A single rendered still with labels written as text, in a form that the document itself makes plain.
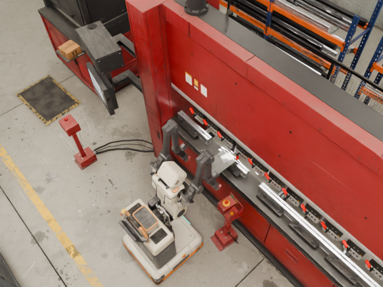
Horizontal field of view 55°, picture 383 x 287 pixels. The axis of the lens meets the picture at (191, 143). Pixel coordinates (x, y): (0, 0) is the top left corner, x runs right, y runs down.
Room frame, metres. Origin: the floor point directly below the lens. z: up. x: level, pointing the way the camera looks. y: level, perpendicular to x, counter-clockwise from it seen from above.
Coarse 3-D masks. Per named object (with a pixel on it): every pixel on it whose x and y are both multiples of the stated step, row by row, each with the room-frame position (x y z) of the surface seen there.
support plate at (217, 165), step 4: (220, 152) 2.10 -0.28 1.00; (224, 152) 2.10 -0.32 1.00; (216, 156) 2.05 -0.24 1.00; (220, 156) 2.05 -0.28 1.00; (216, 160) 2.01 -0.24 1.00; (220, 160) 2.00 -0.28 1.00; (232, 160) 2.00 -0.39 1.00; (212, 164) 1.96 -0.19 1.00; (216, 164) 1.96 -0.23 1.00; (220, 164) 1.96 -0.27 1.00; (224, 164) 1.96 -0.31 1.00; (228, 164) 1.95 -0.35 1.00; (212, 168) 1.92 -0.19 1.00; (216, 168) 1.91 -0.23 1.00; (220, 168) 1.91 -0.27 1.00; (224, 168) 1.91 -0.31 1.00; (212, 172) 1.87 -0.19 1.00; (220, 172) 1.87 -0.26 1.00
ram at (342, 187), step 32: (192, 64) 2.44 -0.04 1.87; (224, 64) 2.13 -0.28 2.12; (192, 96) 2.45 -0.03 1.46; (224, 96) 2.12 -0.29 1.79; (256, 96) 1.86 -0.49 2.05; (256, 128) 1.82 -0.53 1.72; (288, 128) 1.61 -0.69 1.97; (288, 160) 1.54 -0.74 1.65; (320, 160) 1.37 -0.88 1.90; (352, 160) 1.23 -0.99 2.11; (320, 192) 1.29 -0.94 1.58; (352, 192) 1.15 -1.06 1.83; (352, 224) 1.05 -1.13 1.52
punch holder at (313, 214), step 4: (308, 204) 1.32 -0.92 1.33; (308, 208) 1.31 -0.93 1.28; (312, 208) 1.29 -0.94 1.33; (304, 212) 1.32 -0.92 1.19; (312, 212) 1.27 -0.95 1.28; (316, 212) 1.25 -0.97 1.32; (308, 216) 1.28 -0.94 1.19; (312, 216) 1.26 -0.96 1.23; (316, 216) 1.24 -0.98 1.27; (320, 216) 1.22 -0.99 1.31; (312, 220) 1.25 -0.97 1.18; (316, 220) 1.23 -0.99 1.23
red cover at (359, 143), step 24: (168, 0) 2.74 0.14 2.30; (192, 24) 2.40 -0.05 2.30; (216, 48) 2.18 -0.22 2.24; (240, 48) 2.09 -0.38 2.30; (240, 72) 1.98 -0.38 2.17; (264, 72) 1.84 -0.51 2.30; (288, 96) 1.64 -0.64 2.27; (312, 96) 1.60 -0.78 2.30; (312, 120) 1.47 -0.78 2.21; (336, 120) 1.39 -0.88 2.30; (360, 144) 1.22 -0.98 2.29
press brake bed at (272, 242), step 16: (176, 160) 2.67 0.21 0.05; (192, 160) 2.31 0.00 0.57; (192, 176) 2.41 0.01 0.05; (208, 192) 2.17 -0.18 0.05; (224, 192) 1.89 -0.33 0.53; (240, 192) 1.73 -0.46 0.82; (240, 208) 1.70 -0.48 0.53; (256, 208) 1.56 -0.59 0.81; (240, 224) 1.74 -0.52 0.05; (256, 224) 1.52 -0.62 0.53; (272, 224) 1.39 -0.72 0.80; (256, 240) 1.54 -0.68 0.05; (272, 240) 1.35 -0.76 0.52; (288, 240) 1.24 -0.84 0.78; (272, 256) 1.35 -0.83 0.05; (304, 256) 1.09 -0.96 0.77; (288, 272) 1.17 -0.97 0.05; (304, 272) 1.03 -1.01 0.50; (320, 272) 0.95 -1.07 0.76
